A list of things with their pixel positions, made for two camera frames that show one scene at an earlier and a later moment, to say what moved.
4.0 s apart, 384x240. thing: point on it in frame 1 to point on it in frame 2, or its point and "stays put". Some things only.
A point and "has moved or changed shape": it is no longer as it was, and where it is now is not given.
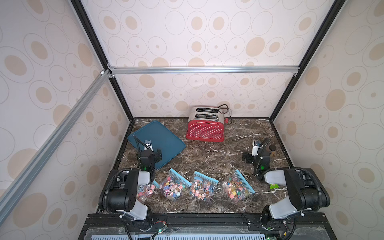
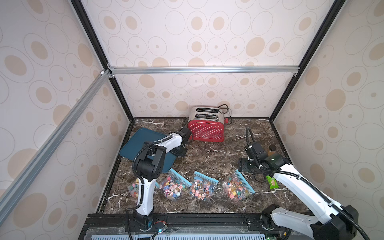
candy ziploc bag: (236, 188) stays put
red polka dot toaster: (205, 123) stays put
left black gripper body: (156, 156) to (180, 151)
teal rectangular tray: (161, 138) has moved or changed shape
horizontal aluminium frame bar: (204, 70) stays put
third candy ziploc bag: (202, 186) stays put
